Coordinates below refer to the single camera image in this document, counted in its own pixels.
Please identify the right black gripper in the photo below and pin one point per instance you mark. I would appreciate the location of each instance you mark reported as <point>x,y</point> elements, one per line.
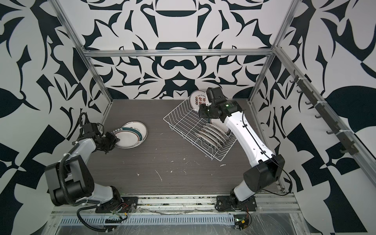
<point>202,110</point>

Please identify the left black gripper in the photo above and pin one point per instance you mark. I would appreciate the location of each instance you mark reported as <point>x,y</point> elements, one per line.
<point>114,140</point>

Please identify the plate enjoy the moment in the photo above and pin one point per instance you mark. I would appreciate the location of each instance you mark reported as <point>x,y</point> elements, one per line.
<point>198,98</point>

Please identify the plate green rim red line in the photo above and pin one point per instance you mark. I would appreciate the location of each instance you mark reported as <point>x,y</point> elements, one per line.
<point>128,137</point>

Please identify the white wire dish rack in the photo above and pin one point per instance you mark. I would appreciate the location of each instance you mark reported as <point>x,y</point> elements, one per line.
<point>186,122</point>

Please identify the row plate hao shi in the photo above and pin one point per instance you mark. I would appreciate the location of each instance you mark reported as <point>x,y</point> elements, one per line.
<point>208,140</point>

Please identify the plate with red characters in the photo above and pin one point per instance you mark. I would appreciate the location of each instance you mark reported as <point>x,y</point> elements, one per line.
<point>139,127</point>

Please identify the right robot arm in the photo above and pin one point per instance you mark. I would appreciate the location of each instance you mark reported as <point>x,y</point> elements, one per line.
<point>266,167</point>

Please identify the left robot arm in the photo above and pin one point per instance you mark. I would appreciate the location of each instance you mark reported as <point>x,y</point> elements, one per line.
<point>70,181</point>

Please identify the small circuit board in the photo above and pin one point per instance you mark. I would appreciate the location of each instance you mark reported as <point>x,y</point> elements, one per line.
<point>243,223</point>

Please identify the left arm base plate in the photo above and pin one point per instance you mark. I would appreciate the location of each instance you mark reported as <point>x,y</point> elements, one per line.
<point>126,204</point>

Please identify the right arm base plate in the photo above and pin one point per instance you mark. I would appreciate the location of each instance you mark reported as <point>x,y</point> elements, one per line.
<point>231,204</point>

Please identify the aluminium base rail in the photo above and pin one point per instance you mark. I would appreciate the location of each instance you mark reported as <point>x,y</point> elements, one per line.
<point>206,203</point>

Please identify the white slotted cable duct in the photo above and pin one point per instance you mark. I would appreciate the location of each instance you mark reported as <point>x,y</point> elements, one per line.
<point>177,219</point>

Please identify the wall hook rail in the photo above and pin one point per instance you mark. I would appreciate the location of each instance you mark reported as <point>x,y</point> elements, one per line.
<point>326,113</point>

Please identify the aluminium frame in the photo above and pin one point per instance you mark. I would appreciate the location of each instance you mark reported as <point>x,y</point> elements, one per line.
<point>364,158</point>

